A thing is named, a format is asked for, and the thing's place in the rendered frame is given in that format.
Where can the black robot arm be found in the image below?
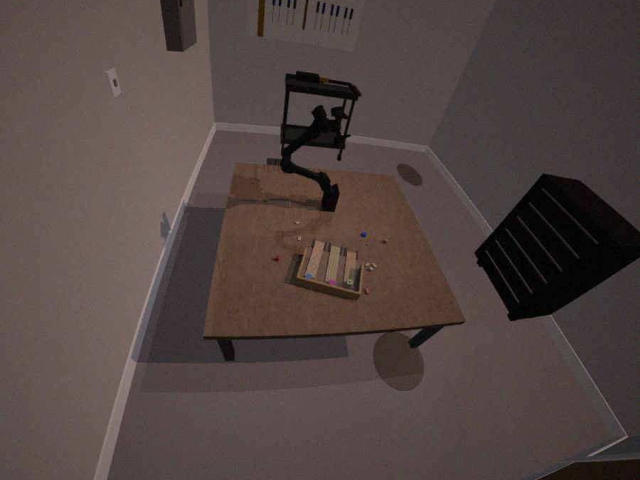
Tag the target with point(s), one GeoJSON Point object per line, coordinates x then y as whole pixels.
{"type": "Point", "coordinates": [312, 132]}

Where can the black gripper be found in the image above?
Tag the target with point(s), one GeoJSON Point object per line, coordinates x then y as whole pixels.
{"type": "Point", "coordinates": [338, 114]}

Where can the wooden tray with three strips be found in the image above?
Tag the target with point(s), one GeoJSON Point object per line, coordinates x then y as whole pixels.
{"type": "Point", "coordinates": [331, 273]}

